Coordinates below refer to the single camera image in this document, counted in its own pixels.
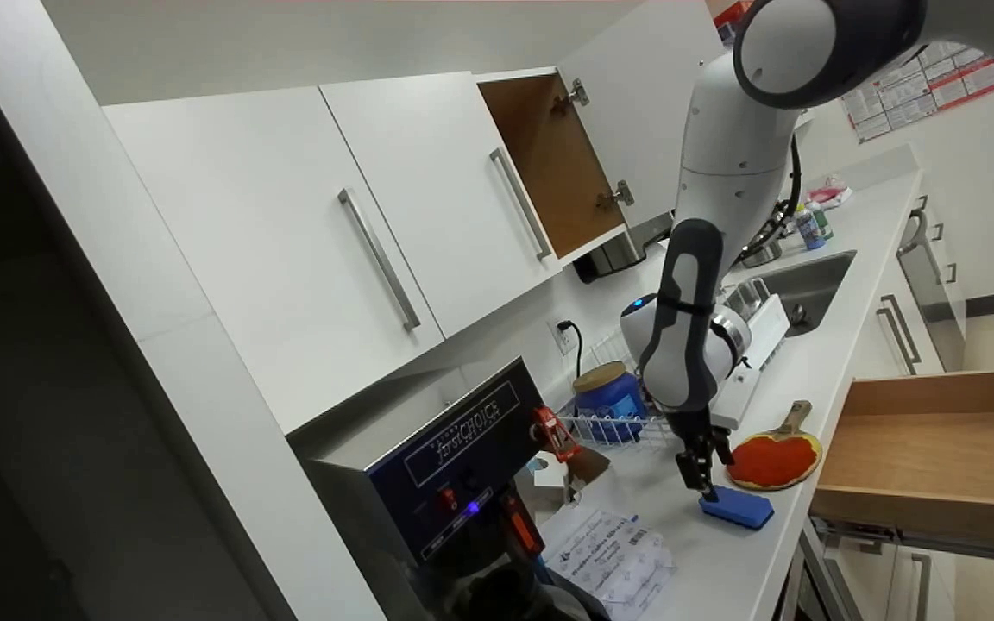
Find silver drawer handle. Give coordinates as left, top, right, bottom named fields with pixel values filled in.
left=876, top=293, right=923, bottom=378

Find silver lower cabinet handle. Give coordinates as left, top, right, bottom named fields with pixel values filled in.
left=909, top=552, right=934, bottom=621

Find steel sink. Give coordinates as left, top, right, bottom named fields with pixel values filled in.
left=720, top=249, right=859, bottom=339

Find wall socket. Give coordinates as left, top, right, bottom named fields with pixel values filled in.
left=547, top=318, right=581, bottom=356

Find open white cabinet door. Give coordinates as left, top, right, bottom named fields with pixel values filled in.
left=556, top=0, right=727, bottom=230

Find blue jar with cork lid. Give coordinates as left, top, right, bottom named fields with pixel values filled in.
left=571, top=361, right=650, bottom=443

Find tap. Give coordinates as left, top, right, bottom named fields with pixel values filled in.
left=737, top=197, right=802, bottom=269

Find stainless dishwasher door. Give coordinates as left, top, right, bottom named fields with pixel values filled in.
left=896, top=205, right=969, bottom=373

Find red table tennis paddle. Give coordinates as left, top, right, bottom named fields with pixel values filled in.
left=725, top=399, right=824, bottom=492

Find glass coffee pot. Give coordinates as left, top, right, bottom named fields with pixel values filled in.
left=452, top=561, right=595, bottom=621

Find small cardboard box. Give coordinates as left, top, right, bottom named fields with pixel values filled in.
left=530, top=443, right=612, bottom=508

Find black cable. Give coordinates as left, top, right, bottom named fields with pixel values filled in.
left=557, top=320, right=586, bottom=381

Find pink and white packet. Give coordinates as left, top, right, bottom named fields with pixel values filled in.
left=806, top=176, right=854, bottom=210

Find blue eraser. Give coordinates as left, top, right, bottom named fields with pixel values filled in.
left=699, top=485, right=776, bottom=530

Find blue bottle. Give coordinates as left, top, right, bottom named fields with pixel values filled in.
left=794, top=205, right=826, bottom=252

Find white wall cabinet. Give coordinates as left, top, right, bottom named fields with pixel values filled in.
left=103, top=0, right=727, bottom=435

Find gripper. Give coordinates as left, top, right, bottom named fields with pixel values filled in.
left=664, top=407, right=736, bottom=504

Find short silver cabinet handle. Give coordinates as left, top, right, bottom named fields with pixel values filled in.
left=488, top=147, right=555, bottom=263

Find black coffee machine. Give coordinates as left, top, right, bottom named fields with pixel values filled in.
left=302, top=355, right=612, bottom=621

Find white wire dish rack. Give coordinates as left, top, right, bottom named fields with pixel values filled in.
left=556, top=326, right=776, bottom=452

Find wall poster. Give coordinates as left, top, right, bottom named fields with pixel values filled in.
left=840, top=38, right=994, bottom=144

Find narrow white cabinet door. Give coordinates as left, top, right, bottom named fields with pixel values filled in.
left=319, top=71, right=563, bottom=340

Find long silver cabinet handle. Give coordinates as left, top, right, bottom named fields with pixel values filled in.
left=337, top=187, right=423, bottom=334

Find clear bag of packets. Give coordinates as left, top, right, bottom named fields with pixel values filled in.
left=538, top=507, right=677, bottom=621

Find large white cabinet door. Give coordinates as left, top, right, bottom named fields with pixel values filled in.
left=103, top=85, right=447, bottom=435

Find under-cabinet silver appliance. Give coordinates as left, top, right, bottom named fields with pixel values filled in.
left=572, top=210, right=676, bottom=285

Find open wooden drawer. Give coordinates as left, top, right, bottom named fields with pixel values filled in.
left=809, top=366, right=994, bottom=555

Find clear drinking glass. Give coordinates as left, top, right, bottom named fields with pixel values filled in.
left=725, top=276, right=775, bottom=326

